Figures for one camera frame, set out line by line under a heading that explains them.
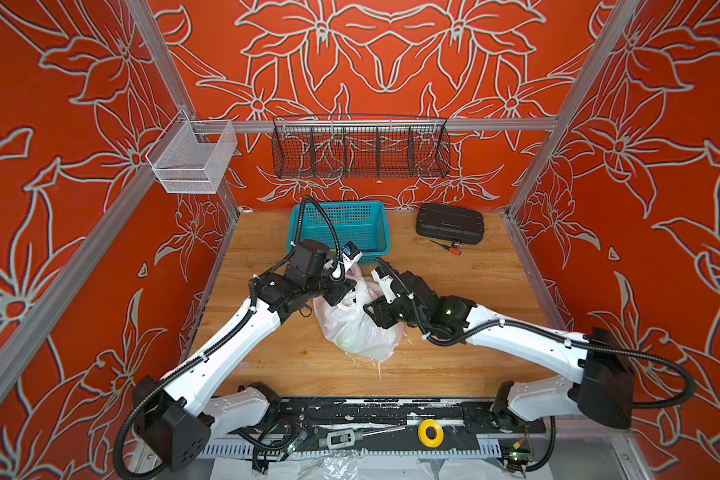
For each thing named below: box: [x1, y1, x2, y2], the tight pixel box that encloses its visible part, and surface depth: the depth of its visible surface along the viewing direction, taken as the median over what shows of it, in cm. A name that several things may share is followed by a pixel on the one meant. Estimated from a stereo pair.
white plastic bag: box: [313, 264, 405, 363], surface depth 80 cm
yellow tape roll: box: [417, 419, 445, 448], surface depth 71 cm
